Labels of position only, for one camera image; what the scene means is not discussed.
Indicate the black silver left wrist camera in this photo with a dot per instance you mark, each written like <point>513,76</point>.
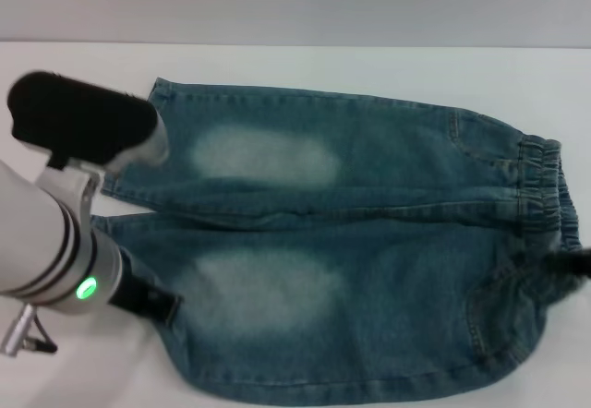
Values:
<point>78,117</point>

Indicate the blue denim shorts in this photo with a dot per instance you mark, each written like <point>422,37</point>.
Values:
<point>346,242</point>

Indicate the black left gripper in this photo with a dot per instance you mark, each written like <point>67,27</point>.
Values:
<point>134,290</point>

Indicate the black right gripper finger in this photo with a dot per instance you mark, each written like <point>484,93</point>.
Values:
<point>572,264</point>
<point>582,284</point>

